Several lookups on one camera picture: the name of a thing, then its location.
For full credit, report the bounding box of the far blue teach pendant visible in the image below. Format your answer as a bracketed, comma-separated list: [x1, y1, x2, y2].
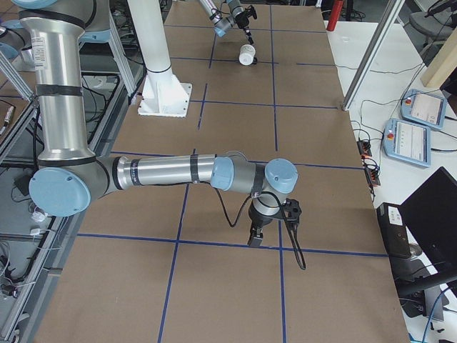
[401, 89, 448, 130]

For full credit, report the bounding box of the aluminium frame post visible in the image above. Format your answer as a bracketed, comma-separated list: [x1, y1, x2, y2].
[342, 0, 405, 111]

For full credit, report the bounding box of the wooden beam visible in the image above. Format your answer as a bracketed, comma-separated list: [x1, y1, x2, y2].
[421, 29, 457, 89]

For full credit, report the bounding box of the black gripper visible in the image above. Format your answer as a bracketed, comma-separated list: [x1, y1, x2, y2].
[247, 204, 282, 247]
[235, 9, 253, 45]

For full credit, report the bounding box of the black computer box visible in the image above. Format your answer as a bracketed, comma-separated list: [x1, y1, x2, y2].
[376, 202, 411, 259]

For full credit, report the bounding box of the aluminium side frame rail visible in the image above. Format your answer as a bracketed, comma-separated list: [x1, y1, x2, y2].
[0, 85, 140, 343]

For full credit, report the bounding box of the orange black power strip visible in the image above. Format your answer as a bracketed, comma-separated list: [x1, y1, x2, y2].
[356, 140, 372, 157]

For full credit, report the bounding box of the black monitor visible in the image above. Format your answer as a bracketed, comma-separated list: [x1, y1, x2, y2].
[397, 166, 456, 297]

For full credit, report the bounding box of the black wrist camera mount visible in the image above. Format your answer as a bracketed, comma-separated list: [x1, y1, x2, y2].
[245, 5, 257, 20]

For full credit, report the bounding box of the white pedestal column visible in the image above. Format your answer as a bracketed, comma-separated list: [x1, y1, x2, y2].
[128, 0, 192, 118]

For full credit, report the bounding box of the near blue teach pendant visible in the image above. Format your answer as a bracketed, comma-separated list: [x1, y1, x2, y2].
[382, 119, 431, 168]

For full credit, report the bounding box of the blue teach pendant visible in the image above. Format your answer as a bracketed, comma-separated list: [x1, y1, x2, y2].
[382, 119, 431, 168]
[401, 89, 448, 130]

